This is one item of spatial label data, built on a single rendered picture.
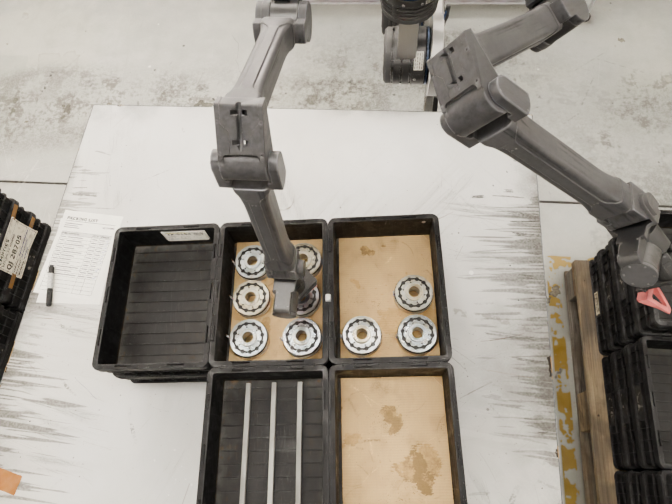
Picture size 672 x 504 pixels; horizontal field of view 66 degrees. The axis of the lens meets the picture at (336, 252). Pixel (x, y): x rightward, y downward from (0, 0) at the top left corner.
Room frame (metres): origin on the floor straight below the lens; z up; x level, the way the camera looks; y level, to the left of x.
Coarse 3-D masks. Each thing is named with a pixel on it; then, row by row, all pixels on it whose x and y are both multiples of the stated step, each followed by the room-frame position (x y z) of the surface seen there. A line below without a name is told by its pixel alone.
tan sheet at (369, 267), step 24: (360, 240) 0.61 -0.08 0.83; (384, 240) 0.60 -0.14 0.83; (408, 240) 0.59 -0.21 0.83; (360, 264) 0.54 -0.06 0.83; (384, 264) 0.53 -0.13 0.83; (408, 264) 0.51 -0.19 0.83; (360, 288) 0.47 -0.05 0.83; (384, 288) 0.46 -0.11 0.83; (432, 288) 0.43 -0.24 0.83; (360, 312) 0.40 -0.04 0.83; (384, 312) 0.39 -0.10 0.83; (432, 312) 0.37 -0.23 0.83; (360, 336) 0.34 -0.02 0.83; (384, 336) 0.33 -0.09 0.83
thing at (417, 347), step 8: (408, 320) 0.35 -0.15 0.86; (416, 320) 0.34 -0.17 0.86; (424, 320) 0.34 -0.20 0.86; (400, 328) 0.33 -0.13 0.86; (408, 328) 0.33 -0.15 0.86; (432, 328) 0.32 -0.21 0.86; (400, 336) 0.31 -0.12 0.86; (408, 336) 0.31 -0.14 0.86; (432, 336) 0.30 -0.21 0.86; (408, 344) 0.29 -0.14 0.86; (416, 344) 0.28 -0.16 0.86; (424, 344) 0.28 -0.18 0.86; (432, 344) 0.27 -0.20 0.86; (416, 352) 0.26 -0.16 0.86
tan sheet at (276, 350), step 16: (304, 240) 0.65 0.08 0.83; (320, 240) 0.64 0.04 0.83; (320, 272) 0.54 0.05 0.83; (272, 288) 0.52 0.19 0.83; (320, 288) 0.49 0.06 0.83; (272, 304) 0.47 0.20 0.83; (320, 304) 0.45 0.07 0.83; (240, 320) 0.44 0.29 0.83; (272, 320) 0.43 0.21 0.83; (288, 320) 0.42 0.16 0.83; (320, 320) 0.40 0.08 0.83; (272, 336) 0.38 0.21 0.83; (304, 336) 0.37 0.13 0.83; (272, 352) 0.34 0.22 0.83; (288, 352) 0.33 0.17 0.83; (320, 352) 0.31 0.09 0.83
